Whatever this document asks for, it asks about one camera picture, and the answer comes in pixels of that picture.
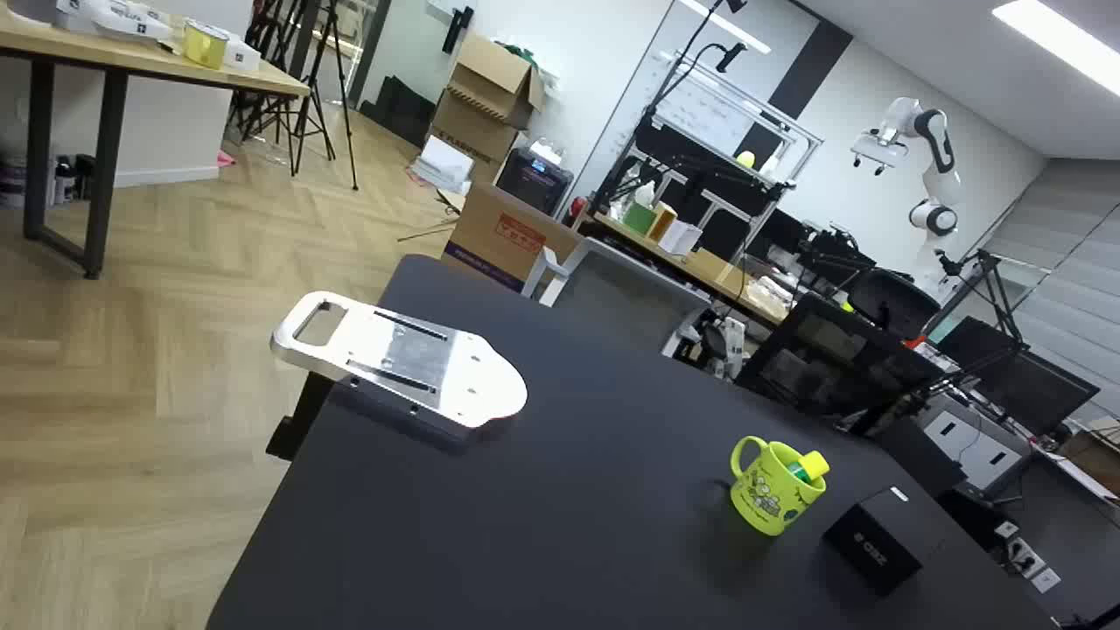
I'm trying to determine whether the cardboard box with red print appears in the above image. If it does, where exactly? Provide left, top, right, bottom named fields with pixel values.
left=441, top=181, right=585, bottom=295

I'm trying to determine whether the yellow printed mug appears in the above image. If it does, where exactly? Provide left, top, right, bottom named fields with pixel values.
left=730, top=435, right=829, bottom=537

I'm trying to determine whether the black box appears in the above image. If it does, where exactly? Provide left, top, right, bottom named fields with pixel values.
left=822, top=486, right=945, bottom=599

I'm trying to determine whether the small white box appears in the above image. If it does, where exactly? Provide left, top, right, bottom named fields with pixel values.
left=222, top=38, right=263, bottom=74

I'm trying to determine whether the white and grey device box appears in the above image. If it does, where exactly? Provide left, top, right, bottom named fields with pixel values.
left=909, top=393, right=1034, bottom=501

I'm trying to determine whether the black printer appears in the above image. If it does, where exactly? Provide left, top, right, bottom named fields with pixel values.
left=494, top=146, right=575, bottom=218

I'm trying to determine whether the silver metal mounting plate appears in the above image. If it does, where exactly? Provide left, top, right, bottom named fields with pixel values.
left=269, top=290, right=529, bottom=432

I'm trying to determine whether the stack of white packages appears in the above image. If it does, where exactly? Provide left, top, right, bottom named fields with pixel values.
left=410, top=133, right=476, bottom=194

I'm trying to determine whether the stack of cardboard boxes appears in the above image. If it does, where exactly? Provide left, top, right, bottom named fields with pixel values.
left=426, top=32, right=549, bottom=182

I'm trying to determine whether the whiteboard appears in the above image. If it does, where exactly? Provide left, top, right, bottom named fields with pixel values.
left=651, top=58, right=759, bottom=160

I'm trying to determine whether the black office chair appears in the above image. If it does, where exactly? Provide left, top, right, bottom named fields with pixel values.
left=846, top=266, right=942, bottom=340

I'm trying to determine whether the group of black tripods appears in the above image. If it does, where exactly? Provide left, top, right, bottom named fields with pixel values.
left=227, top=0, right=361, bottom=193

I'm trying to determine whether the black monitor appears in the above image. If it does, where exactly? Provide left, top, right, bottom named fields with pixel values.
left=927, top=314, right=1102, bottom=438

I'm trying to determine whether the group of bottles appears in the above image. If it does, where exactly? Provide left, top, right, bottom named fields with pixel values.
left=0, top=152, right=98, bottom=212

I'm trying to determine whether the wooden table with black legs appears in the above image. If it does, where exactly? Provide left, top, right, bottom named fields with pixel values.
left=0, top=7, right=312, bottom=282

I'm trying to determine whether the white power strip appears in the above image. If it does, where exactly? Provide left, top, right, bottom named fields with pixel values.
left=992, top=520, right=1065, bottom=595

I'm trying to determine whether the heap of white boxes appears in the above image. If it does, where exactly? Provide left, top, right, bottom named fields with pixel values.
left=52, top=0, right=175, bottom=42

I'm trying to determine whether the ceiling light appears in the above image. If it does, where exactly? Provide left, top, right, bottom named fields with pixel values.
left=990, top=0, right=1120, bottom=99

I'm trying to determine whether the grey office chair white frame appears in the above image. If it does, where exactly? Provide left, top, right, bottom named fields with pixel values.
left=521, top=235, right=713, bottom=357

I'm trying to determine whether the metal frame workbench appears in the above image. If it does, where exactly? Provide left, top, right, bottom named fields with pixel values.
left=591, top=51, right=825, bottom=326

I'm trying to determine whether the black wall device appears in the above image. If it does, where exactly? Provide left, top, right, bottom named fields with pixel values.
left=441, top=6, right=476, bottom=56

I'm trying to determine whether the camera on tripod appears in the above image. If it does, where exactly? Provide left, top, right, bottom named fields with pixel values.
left=931, top=247, right=1031, bottom=347

